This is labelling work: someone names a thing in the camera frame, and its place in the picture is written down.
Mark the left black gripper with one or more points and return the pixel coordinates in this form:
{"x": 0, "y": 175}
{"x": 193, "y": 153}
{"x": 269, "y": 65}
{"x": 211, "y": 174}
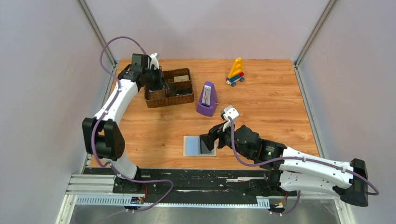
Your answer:
{"x": 161, "y": 80}

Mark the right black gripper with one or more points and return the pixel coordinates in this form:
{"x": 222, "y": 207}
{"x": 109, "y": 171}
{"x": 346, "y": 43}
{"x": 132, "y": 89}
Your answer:
{"x": 215, "y": 137}

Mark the white card holder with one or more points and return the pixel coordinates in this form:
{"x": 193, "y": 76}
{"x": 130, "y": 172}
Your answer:
{"x": 191, "y": 147}

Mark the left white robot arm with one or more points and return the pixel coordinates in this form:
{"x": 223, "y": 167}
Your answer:
{"x": 102, "y": 136}

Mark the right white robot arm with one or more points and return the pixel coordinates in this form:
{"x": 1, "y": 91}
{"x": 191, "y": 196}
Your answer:
{"x": 292, "y": 170}

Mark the beige card in basket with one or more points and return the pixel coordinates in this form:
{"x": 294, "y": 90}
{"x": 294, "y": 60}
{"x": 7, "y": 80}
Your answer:
{"x": 182, "y": 78}

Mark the brown wicker divided basket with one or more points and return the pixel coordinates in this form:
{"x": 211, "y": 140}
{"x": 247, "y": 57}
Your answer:
{"x": 155, "y": 99}

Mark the purple metronome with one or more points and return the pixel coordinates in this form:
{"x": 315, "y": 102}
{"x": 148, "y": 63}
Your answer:
{"x": 208, "y": 100}

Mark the colourful toy block car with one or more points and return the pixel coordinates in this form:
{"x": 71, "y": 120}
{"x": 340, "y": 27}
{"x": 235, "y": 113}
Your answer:
{"x": 236, "y": 73}

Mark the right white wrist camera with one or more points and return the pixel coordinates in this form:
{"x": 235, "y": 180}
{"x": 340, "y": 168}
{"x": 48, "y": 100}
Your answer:
{"x": 229, "y": 112}

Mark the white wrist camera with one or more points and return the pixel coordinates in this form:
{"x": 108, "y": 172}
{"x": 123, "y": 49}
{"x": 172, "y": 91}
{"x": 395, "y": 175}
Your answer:
{"x": 154, "y": 63}
{"x": 229, "y": 112}

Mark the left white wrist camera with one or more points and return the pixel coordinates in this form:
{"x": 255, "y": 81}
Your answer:
{"x": 154, "y": 63}

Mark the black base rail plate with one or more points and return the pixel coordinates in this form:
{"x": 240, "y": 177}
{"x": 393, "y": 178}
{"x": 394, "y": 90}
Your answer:
{"x": 201, "y": 185}

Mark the right aluminium frame post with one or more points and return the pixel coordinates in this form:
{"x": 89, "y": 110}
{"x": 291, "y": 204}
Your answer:
{"x": 316, "y": 30}

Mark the aluminium frame post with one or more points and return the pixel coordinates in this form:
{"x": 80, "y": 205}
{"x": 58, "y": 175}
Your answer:
{"x": 316, "y": 30}
{"x": 96, "y": 30}

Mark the left aluminium frame post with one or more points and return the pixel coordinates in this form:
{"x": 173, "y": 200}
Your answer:
{"x": 96, "y": 30}

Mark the white slotted cable duct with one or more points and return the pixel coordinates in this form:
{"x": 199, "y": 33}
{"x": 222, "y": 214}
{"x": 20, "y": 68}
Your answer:
{"x": 129, "y": 201}

